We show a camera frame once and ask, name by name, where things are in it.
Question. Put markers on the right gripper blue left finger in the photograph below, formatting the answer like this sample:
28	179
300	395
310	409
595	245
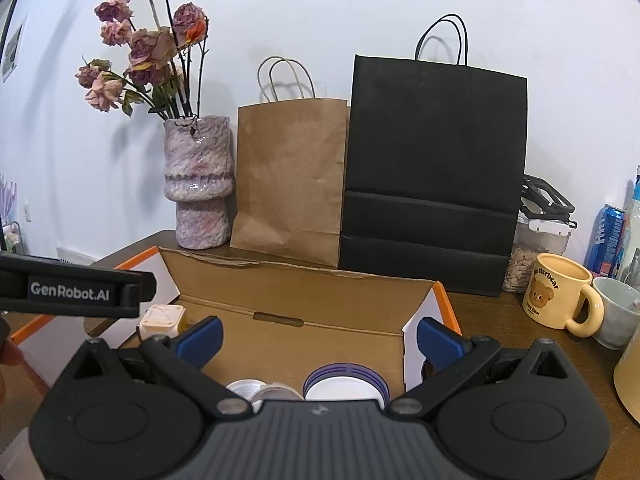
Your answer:
193	348

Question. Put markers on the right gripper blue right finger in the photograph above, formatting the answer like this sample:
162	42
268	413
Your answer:
442	347

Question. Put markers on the clear tape roll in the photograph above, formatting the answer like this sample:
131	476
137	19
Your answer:
274	392

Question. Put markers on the person's left hand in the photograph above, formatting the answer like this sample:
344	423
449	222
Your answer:
10	354

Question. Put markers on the white cube charger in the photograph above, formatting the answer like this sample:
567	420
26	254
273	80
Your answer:
163	319

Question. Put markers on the small white cap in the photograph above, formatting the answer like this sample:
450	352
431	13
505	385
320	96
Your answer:
246	388

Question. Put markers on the red orange cardboard box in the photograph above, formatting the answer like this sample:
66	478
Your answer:
282	321

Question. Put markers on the purple rimmed white lid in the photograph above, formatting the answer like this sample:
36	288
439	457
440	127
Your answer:
346	382

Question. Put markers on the yellow bear mug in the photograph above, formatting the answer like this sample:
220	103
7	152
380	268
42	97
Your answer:
559	295

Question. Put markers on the clear jar with black lid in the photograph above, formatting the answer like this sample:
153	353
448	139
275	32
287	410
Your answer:
544	226

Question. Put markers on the pink textured ceramic vase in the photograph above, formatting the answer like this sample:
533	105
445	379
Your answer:
198	177

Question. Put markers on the black paper bag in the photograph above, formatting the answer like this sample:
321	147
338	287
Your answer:
434	169

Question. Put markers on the grey white ceramic cup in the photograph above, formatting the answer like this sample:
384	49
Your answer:
620	321

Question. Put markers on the cream thermos jug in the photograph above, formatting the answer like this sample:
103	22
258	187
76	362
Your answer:
627	380

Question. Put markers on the blue soda can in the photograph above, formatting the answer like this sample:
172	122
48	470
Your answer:
607	236

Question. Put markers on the brown paper bag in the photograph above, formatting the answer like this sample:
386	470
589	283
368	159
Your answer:
290	173

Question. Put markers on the clear glass bottle blue label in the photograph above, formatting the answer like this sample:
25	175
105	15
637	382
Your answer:
631	234

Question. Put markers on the dried pink rose bouquet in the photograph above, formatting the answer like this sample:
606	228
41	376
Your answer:
161	43

